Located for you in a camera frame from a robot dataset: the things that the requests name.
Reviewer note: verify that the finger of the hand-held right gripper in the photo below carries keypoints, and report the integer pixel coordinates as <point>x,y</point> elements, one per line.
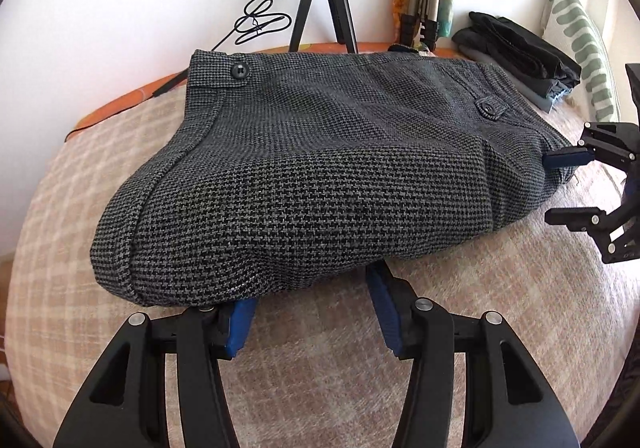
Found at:
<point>567,159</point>
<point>575,218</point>

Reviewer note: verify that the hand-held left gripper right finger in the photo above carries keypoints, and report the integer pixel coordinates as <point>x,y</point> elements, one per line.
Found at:
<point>385,308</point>

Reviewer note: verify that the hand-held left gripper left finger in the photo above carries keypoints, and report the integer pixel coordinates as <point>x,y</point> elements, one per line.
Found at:
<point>239,328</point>

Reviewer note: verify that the grey houndstooth pants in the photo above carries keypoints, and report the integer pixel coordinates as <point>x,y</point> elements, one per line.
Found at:
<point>320,168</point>

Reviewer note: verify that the white green patterned pillow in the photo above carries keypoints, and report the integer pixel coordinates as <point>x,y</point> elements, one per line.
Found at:
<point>580,38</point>

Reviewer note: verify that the beige checked blanket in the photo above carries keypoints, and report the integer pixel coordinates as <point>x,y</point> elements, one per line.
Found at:
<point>325,378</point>

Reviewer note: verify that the stack of folded dark clothes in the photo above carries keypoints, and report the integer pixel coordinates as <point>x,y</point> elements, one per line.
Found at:
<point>520,58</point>

